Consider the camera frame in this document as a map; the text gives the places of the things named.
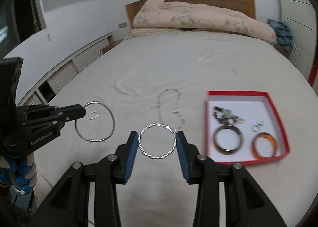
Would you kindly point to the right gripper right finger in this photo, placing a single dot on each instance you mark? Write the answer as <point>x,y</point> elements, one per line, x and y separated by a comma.
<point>187,154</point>

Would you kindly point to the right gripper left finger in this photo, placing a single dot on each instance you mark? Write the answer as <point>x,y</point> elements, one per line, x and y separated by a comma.
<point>126,154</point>

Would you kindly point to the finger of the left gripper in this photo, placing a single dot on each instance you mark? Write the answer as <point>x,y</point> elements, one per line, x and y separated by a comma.
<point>45,111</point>
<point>64,115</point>

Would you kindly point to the thin silver bangle with clasp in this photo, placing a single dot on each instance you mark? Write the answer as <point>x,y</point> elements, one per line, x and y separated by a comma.
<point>100,129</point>

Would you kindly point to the twisted silver bangle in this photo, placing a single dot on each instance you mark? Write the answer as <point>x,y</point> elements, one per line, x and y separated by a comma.
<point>157,141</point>

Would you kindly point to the dark brown bangle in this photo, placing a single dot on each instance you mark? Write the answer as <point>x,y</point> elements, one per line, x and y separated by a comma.
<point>228,139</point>

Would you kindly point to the amber orange bangle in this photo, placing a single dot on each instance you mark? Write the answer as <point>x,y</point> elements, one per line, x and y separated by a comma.
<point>264,146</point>

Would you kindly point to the red jewelry box tray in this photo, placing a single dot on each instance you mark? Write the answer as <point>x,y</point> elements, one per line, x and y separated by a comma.
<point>252,112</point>

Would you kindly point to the blue white gloved left hand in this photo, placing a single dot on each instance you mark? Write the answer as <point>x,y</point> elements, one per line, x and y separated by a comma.
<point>19,173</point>

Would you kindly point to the small silver hoop earrings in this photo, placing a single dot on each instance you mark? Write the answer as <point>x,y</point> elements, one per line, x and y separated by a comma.
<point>92,115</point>

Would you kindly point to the white low cabinet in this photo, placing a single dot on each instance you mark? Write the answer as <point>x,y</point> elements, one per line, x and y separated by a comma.
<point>61,74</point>

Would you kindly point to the wooden nightstand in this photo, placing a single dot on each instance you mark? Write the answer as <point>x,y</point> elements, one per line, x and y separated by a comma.
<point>111,46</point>

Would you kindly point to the white bed sheet mattress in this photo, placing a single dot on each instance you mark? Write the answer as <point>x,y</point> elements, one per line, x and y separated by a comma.
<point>147,75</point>

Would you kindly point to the pink floral duvet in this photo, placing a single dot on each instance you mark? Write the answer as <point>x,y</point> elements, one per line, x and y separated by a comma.
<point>183,15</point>

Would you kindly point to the blue crumpled cloth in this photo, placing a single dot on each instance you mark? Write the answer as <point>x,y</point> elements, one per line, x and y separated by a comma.
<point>284,37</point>

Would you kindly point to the white wardrobe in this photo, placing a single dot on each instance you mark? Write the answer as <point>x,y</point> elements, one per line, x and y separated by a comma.
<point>300,16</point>

